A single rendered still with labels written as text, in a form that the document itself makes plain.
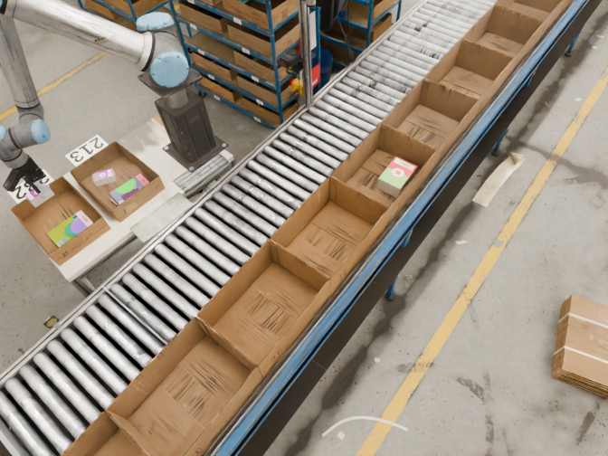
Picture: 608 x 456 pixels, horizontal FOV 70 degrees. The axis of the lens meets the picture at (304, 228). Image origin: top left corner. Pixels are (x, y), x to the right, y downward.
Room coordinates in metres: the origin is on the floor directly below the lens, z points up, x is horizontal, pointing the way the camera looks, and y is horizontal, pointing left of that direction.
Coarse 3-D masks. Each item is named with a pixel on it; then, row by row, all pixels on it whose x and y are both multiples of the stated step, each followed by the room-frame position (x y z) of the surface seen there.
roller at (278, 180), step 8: (256, 168) 1.55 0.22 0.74; (264, 168) 1.54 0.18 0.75; (264, 176) 1.50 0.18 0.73; (272, 176) 1.48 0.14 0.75; (280, 176) 1.48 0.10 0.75; (280, 184) 1.43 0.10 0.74; (288, 184) 1.42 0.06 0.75; (296, 192) 1.37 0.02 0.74; (304, 192) 1.36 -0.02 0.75; (304, 200) 1.32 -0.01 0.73
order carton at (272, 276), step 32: (256, 256) 0.85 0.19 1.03; (288, 256) 0.85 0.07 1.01; (224, 288) 0.72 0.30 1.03; (256, 288) 0.78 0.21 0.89; (288, 288) 0.77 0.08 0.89; (320, 288) 0.74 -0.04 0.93; (224, 320) 0.66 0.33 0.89; (256, 320) 0.65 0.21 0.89; (288, 320) 0.64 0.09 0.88; (256, 352) 0.53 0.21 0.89
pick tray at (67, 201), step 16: (64, 192) 1.49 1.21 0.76; (16, 208) 1.35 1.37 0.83; (32, 208) 1.38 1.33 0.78; (48, 208) 1.39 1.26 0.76; (64, 208) 1.38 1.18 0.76; (80, 208) 1.37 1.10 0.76; (32, 224) 1.30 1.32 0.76; (48, 224) 1.29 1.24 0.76; (96, 224) 1.21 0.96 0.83; (48, 240) 1.20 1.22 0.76; (80, 240) 1.14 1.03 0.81; (64, 256) 1.08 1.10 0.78
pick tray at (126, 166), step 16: (112, 144) 1.72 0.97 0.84; (96, 160) 1.64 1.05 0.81; (112, 160) 1.68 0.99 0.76; (128, 160) 1.67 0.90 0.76; (80, 176) 1.56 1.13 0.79; (128, 176) 1.55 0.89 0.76; (96, 192) 1.47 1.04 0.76; (144, 192) 1.39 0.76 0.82; (112, 208) 1.35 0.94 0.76; (128, 208) 1.32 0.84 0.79
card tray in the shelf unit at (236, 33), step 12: (228, 24) 2.74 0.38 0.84; (240, 24) 2.83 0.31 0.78; (288, 24) 2.79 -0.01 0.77; (240, 36) 2.67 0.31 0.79; (252, 36) 2.59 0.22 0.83; (264, 36) 2.72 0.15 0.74; (276, 36) 2.70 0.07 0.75; (288, 36) 2.59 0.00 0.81; (252, 48) 2.61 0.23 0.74; (264, 48) 2.53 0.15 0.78; (276, 48) 2.50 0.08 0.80
